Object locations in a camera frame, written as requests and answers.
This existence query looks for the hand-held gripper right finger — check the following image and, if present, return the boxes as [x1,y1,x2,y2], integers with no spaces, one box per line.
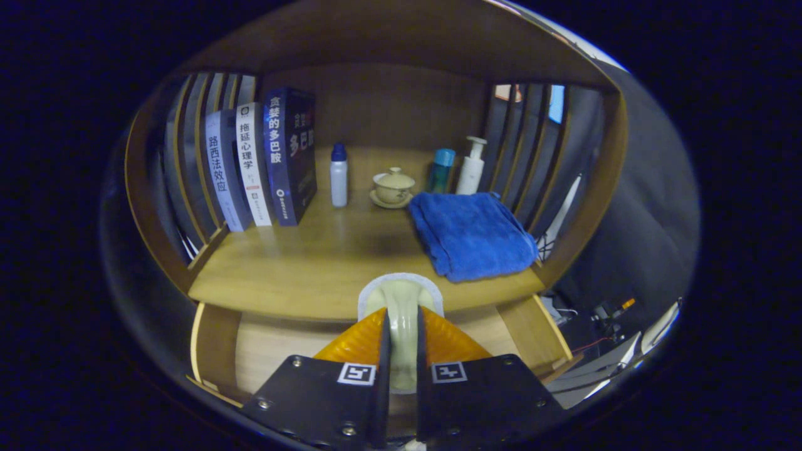
[415,306,568,447]

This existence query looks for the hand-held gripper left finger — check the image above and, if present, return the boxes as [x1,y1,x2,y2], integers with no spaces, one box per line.
[241,307,390,450]

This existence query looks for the wooden drawer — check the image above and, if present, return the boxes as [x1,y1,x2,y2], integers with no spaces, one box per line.
[187,294,583,408]

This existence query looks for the pale green scrub brush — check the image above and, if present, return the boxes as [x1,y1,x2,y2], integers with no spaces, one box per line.
[357,272,444,394]

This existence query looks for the wooden countertop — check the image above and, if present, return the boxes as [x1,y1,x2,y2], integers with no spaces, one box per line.
[188,147,546,323]

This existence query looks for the wooden cabinet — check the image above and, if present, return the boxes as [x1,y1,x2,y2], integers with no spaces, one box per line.
[124,0,629,408]

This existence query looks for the white machine base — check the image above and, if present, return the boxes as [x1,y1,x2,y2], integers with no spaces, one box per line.
[551,301,680,408]

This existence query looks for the black device with orange part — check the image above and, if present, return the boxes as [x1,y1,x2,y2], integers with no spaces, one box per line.
[589,298,637,323]

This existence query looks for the blue folded towel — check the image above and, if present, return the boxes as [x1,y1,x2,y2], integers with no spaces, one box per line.
[409,192,539,283]

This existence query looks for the white bottle with blue cap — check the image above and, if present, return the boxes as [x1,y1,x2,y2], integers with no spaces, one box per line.
[330,143,348,208]

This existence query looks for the beige lidded teacup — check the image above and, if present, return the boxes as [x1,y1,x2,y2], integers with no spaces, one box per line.
[369,167,416,209]

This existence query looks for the white pump bottle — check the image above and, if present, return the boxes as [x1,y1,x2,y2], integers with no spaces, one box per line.
[456,136,488,196]

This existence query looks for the teal bottle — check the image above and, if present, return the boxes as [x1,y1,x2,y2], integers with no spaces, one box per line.
[427,148,456,194]

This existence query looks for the dark blue book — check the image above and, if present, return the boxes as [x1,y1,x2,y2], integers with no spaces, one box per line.
[263,87,318,227]

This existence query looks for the light grey-blue book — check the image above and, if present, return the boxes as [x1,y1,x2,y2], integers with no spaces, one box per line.
[204,110,253,232]

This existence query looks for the white book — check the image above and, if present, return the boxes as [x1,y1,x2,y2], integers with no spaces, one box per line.
[235,102,274,227]

